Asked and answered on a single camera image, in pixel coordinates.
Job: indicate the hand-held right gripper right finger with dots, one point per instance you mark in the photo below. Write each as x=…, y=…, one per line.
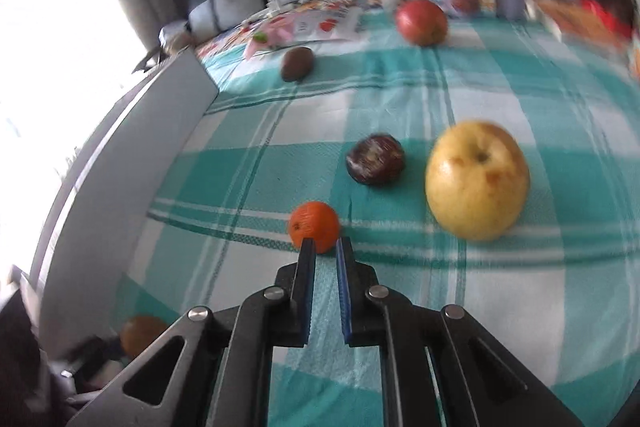
x=344, y=292

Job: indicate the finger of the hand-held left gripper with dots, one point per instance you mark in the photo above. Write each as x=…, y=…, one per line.
x=95, y=367

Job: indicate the window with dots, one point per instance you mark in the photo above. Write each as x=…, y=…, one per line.
x=55, y=82

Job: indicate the black chair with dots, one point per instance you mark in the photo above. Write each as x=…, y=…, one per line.
x=147, y=61

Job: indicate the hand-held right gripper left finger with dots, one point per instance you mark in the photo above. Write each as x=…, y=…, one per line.
x=307, y=292

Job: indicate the orange tangerine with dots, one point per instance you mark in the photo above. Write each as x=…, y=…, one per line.
x=314, y=227
x=142, y=334

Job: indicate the brown kiwi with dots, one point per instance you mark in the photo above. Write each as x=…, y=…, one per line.
x=296, y=63

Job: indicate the clear plastic snack bag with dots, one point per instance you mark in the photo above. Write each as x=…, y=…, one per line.
x=176, y=38

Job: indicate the red apple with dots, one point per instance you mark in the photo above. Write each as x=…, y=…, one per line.
x=421, y=22

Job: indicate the white red-print snack bag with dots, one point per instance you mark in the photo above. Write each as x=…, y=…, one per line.
x=310, y=27

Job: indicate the floral bedsheet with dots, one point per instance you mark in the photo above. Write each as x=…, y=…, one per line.
x=225, y=44

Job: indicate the orange book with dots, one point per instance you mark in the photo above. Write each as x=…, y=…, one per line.
x=547, y=14

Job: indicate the red packet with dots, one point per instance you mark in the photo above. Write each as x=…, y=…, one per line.
x=605, y=19

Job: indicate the yellow apple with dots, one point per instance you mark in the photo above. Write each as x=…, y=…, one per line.
x=477, y=179

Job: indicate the white cardboard box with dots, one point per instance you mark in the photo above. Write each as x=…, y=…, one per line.
x=125, y=167

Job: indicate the dark purple passion fruit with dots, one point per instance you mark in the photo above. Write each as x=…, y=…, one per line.
x=375, y=159

